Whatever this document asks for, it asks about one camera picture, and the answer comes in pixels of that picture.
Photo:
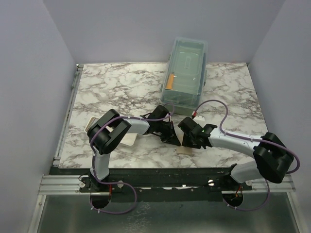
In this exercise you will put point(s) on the translucent green plastic toolbox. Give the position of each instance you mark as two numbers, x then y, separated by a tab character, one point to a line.
187	61

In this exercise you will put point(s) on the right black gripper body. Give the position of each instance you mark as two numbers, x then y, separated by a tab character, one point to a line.
198	147

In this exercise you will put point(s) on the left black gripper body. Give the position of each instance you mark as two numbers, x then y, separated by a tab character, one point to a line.
163	129

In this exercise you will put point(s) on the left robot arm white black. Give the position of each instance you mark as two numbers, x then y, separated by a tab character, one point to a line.
107	132

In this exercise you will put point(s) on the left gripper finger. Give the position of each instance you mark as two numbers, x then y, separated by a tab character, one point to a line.
172	130
170	138

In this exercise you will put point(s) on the aluminium frame rail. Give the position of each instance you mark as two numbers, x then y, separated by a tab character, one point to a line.
41	198

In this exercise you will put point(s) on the white rectangular plastic tray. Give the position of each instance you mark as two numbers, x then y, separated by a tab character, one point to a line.
128	139

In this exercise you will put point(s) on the orange tool inside toolbox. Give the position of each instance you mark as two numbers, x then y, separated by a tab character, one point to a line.
169	84

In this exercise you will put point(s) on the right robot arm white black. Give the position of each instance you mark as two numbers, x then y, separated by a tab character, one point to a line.
271	159

